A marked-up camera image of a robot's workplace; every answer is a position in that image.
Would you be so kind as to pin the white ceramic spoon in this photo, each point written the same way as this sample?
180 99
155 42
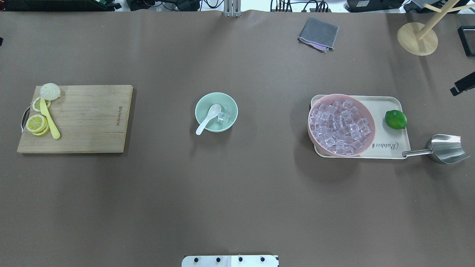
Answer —
214 110

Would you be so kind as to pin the steel ice scoop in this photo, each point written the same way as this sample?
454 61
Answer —
444 149

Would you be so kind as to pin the clear ice cube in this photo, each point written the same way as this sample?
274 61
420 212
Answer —
221 116

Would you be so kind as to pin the mint green bowl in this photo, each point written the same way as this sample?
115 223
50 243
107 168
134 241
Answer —
228 106

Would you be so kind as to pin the pink bowl of ice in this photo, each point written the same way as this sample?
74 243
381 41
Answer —
340 126

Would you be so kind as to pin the grey folded cloth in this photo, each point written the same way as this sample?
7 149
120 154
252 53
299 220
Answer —
319 34

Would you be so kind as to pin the wooden cutting board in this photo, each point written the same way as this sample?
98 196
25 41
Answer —
90 119

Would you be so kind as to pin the cream serving tray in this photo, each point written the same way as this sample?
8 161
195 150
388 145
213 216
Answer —
388 143

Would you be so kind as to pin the green lime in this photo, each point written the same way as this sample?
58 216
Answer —
395 119

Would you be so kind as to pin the lemon slice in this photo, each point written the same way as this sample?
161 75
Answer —
36 104
38 125

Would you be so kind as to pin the wooden cup tree stand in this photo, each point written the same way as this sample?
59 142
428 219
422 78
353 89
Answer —
420 39

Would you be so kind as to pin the aluminium frame post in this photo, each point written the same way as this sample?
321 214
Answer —
232 8

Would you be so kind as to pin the white camera pillar base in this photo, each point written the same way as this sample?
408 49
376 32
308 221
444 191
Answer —
231 261

